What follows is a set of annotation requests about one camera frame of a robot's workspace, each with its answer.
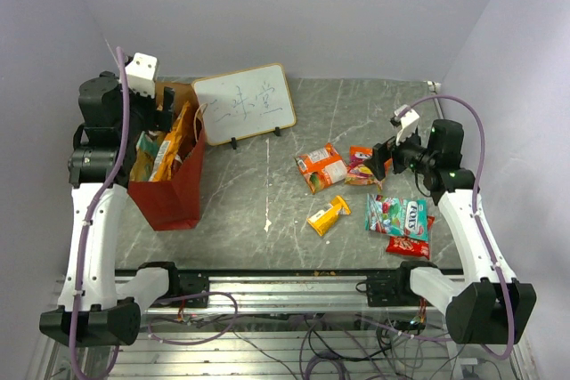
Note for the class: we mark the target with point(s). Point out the red candy packet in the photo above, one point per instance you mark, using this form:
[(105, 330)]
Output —
[(402, 244)]

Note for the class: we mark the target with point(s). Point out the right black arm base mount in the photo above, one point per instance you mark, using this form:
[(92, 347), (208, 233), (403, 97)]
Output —
[(391, 288)]

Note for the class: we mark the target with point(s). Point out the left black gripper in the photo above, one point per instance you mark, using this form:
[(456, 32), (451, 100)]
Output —
[(159, 120)]

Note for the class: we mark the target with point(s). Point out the gold teal snack bag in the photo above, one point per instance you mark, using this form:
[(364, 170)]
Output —
[(146, 150)]

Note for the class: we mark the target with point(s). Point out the teal Fox's mint candy bag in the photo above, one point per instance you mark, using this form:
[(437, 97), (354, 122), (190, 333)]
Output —
[(398, 217)]

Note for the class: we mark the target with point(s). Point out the red brown paper bag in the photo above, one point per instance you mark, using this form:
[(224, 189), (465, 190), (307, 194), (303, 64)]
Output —
[(174, 204)]

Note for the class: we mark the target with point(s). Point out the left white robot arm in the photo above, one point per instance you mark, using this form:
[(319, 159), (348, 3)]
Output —
[(92, 309)]

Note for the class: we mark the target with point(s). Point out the orange white snack packet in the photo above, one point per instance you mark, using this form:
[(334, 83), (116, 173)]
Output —
[(321, 168)]

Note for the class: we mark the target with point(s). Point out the small whiteboard with stand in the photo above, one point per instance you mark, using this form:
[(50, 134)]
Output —
[(245, 103)]

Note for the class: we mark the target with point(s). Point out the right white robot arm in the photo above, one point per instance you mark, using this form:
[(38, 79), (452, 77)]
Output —
[(491, 306)]

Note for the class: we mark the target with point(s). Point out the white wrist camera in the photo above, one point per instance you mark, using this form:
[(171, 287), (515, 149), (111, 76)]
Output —
[(406, 120), (141, 74)]

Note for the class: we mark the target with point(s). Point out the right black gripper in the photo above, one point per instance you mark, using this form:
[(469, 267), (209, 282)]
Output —
[(384, 151)]

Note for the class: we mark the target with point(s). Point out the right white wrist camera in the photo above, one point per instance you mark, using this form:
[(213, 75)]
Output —
[(406, 120)]

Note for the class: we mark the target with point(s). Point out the aluminium rail frame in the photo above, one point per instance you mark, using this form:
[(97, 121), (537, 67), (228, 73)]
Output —
[(266, 272)]

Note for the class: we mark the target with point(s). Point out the orange chip bag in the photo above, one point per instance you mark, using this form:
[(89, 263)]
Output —
[(176, 146)]

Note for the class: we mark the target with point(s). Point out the orange Fox's fruits candy bag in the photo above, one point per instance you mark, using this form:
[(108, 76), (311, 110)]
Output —
[(358, 174)]

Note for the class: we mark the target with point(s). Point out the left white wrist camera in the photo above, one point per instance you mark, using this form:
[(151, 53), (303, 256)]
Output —
[(141, 74)]

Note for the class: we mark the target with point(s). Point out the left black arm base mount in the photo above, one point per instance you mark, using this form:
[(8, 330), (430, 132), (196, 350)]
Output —
[(191, 283)]

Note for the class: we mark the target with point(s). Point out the yellow snack bar packet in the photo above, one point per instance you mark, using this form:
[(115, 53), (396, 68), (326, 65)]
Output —
[(325, 218)]

